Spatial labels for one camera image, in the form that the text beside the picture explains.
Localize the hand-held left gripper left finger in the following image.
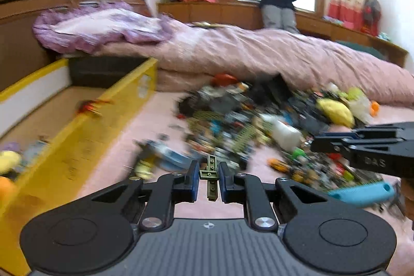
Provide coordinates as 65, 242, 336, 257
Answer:
92, 160, 200, 229

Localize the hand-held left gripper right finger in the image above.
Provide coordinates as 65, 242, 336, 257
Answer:
219, 161, 327, 230

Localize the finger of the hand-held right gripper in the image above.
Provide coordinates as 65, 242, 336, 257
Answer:
322, 122, 414, 140
311, 137, 414, 157

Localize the short olive green brick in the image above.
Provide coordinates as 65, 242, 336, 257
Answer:
199, 155, 220, 202

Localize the pile of toy building bricks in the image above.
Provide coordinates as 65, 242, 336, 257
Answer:
132, 74, 405, 199

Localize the yellow cardboard box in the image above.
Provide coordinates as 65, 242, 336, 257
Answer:
0, 57, 159, 276

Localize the person's right forearm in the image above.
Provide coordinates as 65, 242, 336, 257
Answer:
400, 177, 414, 225

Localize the yellow plush toy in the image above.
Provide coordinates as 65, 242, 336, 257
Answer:
316, 98, 356, 128
0, 150, 21, 175

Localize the blue grey plastic toy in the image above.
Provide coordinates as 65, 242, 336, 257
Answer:
142, 139, 195, 168

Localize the white feathered toy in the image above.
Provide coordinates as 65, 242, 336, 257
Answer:
348, 87, 371, 121

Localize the cyan foam tube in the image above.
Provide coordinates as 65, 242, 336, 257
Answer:
328, 182, 396, 208

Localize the white plastic bottle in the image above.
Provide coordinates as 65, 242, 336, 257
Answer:
262, 114, 303, 150

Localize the yellow toy vehicle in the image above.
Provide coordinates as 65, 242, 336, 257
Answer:
268, 158, 293, 174

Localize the pink fleece blanket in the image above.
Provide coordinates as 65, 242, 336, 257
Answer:
74, 88, 414, 276

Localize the black plastic tray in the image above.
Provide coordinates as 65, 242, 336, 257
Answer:
252, 74, 292, 102

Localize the dark green cushion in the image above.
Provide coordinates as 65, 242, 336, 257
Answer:
335, 40, 387, 61

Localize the red round lid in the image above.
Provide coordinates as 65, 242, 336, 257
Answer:
212, 74, 238, 87

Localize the pink quilt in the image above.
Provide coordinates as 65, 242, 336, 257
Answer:
94, 17, 414, 108

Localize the red and dark round object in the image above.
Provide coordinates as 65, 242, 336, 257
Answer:
360, 0, 382, 35

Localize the red tassel charm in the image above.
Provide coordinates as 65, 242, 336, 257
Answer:
76, 98, 114, 118

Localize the wooden window cabinet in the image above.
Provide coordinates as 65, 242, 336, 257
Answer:
157, 1, 410, 68

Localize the purple ruffled pillow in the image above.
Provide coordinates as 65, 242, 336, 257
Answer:
32, 1, 177, 55

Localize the dark wooden headboard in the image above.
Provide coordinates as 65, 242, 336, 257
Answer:
0, 0, 152, 92

